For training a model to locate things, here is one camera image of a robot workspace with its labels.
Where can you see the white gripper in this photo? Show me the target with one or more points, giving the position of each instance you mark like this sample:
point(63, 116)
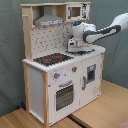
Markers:
point(74, 45)

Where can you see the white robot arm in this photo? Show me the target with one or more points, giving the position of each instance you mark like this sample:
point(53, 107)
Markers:
point(84, 34)

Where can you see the wooden toy kitchen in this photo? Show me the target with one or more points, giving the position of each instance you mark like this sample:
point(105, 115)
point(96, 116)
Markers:
point(40, 84)

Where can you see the grey toy sink basin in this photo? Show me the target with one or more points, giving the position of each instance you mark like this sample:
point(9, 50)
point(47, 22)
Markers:
point(79, 51)

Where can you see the black toy stove top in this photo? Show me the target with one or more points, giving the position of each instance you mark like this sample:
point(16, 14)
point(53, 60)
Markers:
point(52, 59)

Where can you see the right red oven knob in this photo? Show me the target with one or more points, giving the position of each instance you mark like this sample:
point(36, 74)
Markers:
point(74, 69)

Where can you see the red oven knob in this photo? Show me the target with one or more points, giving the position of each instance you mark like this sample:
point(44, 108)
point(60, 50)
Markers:
point(74, 69)
point(56, 75)

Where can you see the toy microwave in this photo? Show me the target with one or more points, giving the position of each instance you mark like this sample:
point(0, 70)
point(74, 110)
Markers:
point(77, 11)

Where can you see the toy dishwasher door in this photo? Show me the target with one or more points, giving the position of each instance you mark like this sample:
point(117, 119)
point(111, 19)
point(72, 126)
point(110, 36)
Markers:
point(91, 71)

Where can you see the grey toy range hood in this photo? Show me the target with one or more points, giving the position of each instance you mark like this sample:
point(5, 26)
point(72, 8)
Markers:
point(48, 18)

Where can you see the left red oven knob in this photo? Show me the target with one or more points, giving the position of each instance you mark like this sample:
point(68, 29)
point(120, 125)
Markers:
point(56, 75)

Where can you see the toy oven door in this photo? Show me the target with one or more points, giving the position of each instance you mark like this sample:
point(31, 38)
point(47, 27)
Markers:
point(64, 96)

